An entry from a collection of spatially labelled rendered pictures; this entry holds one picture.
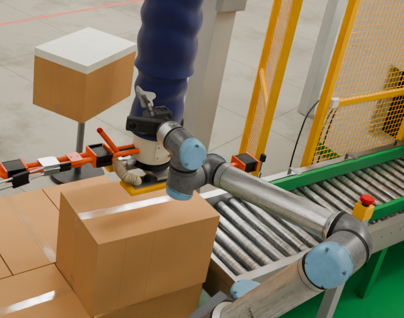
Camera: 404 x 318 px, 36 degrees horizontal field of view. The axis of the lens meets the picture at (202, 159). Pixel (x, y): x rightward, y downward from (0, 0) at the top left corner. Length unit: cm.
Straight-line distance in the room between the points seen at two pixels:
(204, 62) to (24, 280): 181
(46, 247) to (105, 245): 64
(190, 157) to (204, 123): 228
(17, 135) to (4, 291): 243
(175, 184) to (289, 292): 49
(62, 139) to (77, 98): 116
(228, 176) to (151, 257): 83
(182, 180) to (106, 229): 73
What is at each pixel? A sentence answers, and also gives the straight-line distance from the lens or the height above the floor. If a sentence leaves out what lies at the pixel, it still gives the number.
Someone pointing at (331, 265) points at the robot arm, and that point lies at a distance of 167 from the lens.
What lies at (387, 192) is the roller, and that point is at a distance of 423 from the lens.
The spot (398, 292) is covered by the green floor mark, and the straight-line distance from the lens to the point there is 432.
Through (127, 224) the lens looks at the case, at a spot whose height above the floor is 94.
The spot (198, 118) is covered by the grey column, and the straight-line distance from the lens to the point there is 409.
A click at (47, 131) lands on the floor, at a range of 522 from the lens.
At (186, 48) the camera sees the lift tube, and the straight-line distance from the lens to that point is 233.
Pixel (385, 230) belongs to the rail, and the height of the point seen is 56.
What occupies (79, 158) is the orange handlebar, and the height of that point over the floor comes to 125.
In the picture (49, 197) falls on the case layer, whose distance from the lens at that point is 345.
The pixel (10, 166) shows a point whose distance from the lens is 235.
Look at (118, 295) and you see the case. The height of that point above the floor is 63.
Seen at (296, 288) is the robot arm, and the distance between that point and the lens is 178.
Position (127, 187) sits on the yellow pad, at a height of 113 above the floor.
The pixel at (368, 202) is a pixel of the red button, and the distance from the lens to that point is 303.
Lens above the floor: 251
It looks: 29 degrees down
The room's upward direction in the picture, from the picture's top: 11 degrees clockwise
